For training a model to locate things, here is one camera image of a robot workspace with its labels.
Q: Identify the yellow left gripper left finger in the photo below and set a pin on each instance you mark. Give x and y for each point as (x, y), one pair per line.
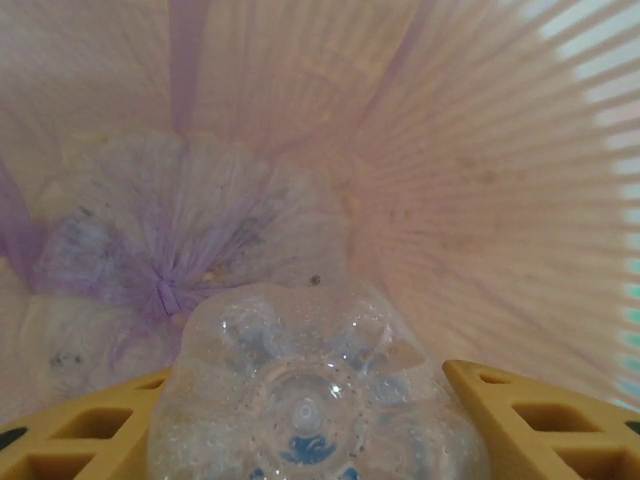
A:
(75, 440)

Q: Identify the clear plastic bottle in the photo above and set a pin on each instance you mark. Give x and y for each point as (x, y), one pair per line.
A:
(305, 390)

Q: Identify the beige slotted plastic bin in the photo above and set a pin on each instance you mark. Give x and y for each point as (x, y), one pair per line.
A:
(590, 125)

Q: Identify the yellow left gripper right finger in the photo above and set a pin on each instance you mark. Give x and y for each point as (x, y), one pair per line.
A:
(500, 400)

